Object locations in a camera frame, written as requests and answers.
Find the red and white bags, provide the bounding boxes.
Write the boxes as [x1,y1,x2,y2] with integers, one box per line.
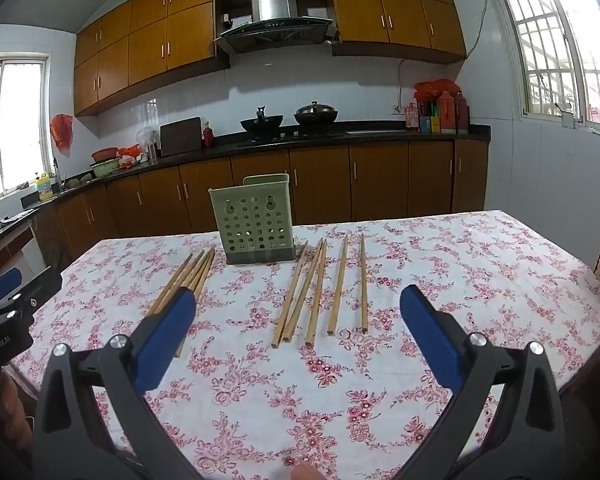
[117,144,148,169]

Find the pink floral tablecloth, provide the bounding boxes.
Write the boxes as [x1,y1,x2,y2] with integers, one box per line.
[10,208,600,480]

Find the barred window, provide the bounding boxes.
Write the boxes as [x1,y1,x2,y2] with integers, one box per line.
[492,0,600,128]

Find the person's left hand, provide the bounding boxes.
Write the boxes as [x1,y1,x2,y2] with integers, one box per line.
[0,375,34,444]

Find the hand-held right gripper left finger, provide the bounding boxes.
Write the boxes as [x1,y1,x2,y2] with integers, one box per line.
[32,286,203,480]

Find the large red bottle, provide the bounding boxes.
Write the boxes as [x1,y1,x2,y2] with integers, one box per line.
[439,91,457,134]

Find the dark cutting board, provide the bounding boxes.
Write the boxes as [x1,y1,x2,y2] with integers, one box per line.
[160,116,203,157]

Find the black wok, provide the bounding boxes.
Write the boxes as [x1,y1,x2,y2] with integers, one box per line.
[240,106,284,134]

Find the orange base cabinet unit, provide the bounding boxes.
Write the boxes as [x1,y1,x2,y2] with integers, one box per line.
[30,139,490,263]

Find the green basin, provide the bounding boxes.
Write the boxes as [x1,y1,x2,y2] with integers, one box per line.
[91,158,122,178]

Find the dark red bottle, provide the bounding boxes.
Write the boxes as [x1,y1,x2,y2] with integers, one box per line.
[454,91,470,134]

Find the black pot with lid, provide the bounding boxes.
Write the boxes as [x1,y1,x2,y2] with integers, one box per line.
[293,101,339,126]

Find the bamboo chopstick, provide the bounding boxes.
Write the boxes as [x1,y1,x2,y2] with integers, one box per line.
[282,238,324,345]
[360,233,369,334]
[157,251,206,313]
[172,249,210,297]
[328,235,349,337]
[180,248,214,292]
[271,241,309,350]
[174,246,217,359]
[146,254,194,318]
[305,238,329,347]

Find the black gas stove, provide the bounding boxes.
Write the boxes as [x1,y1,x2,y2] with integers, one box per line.
[237,130,346,142]

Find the black kitchen countertop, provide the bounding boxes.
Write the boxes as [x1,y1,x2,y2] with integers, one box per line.
[0,121,492,261]

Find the red bags over condiments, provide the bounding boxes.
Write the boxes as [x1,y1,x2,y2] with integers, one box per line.
[414,79,455,104]

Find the person's right hand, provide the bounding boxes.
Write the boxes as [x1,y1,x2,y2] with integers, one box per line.
[289,461,327,480]

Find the red plastic bag on wall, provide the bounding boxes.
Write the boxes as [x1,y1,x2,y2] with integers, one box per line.
[50,114,74,157]

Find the steel range hood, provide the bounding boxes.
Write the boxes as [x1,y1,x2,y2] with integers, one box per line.
[215,0,337,54]

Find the white wall cable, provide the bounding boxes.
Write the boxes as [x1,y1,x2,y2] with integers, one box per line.
[465,0,496,58]

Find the sliding window by sink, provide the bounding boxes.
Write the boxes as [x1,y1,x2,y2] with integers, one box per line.
[0,52,53,207]

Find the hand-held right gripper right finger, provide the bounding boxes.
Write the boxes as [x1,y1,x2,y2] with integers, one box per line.
[395,284,567,480]

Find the orange wall cabinet unit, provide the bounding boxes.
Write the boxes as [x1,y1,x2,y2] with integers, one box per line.
[74,0,467,117]

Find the green perforated utensil holder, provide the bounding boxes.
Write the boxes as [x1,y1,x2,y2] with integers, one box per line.
[208,173,293,266]

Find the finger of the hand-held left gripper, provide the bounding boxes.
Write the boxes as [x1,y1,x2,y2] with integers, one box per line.
[0,272,63,333]
[0,266,23,307]

